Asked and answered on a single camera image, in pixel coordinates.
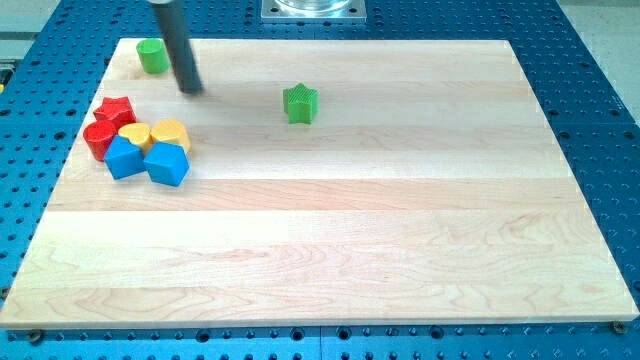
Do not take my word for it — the red star block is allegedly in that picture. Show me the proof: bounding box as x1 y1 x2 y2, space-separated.
93 97 137 130

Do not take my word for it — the red cylinder block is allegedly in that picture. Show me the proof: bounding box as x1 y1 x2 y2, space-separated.
83 120 117 162

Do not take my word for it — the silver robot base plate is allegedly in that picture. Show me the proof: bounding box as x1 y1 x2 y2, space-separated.
260 0 367 23

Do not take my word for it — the light wooden board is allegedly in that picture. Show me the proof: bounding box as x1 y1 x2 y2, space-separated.
1 38 639 329

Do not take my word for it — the yellow hexagon block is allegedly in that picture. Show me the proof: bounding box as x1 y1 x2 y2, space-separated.
150 119 191 153

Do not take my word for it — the blue pentagon block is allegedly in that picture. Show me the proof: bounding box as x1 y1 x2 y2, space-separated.
144 142 190 187

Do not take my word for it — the yellow heart block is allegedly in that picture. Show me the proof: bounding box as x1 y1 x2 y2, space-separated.
118 122 154 155

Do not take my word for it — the blue cube block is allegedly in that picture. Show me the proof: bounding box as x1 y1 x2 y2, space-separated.
104 135 146 180

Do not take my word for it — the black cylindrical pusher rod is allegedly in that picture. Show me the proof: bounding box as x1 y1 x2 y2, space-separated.
148 0 203 95

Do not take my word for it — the green star block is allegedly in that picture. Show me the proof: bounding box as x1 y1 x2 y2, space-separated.
283 83 319 124

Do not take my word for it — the green cylinder block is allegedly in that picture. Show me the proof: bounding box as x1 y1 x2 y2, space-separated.
136 38 169 74

